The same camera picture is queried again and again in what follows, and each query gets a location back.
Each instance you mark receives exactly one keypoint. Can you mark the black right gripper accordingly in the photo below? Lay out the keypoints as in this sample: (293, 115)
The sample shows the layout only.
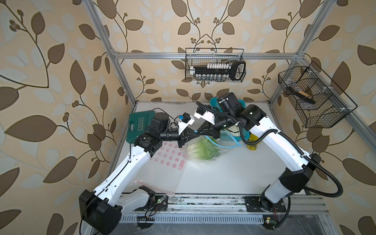
(211, 129)

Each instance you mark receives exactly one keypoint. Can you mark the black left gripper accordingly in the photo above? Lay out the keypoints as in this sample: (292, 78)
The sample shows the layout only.
(182, 137)

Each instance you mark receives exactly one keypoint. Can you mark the chinese cabbage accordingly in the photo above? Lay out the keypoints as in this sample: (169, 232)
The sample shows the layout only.
(202, 149)
(233, 130)

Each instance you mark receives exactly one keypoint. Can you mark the clear pink-zip dotted bag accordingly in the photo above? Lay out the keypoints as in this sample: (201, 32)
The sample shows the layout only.
(164, 171)

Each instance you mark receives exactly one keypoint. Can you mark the clear blue-zip zipper bag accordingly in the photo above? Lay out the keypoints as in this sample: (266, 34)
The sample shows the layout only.
(226, 142)

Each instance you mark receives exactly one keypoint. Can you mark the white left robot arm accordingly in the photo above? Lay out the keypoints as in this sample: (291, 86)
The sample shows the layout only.
(100, 208)

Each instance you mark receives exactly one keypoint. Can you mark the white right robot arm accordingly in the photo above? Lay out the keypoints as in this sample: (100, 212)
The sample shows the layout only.
(255, 126)

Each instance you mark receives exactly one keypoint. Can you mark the green plastic tool case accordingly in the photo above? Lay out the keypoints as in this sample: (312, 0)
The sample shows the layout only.
(138, 123)

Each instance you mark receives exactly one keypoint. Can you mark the socket set black holder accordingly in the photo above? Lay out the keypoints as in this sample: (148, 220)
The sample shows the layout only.
(233, 71)

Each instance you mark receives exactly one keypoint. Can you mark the dark tool in right basket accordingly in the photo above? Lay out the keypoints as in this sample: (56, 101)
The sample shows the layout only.
(301, 96)

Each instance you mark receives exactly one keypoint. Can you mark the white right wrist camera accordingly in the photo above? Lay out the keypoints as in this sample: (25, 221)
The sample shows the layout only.
(205, 114)

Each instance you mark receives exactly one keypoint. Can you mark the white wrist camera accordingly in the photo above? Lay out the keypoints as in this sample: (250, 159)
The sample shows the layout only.
(185, 120)
(205, 114)

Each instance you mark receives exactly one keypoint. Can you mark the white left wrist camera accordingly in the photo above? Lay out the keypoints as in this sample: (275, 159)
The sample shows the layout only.
(185, 120)

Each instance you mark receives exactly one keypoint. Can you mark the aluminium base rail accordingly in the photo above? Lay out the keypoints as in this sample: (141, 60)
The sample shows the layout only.
(222, 209)

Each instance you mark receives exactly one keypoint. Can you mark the black wire basket right wall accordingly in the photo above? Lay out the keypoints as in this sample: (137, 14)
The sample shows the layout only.
(332, 102)

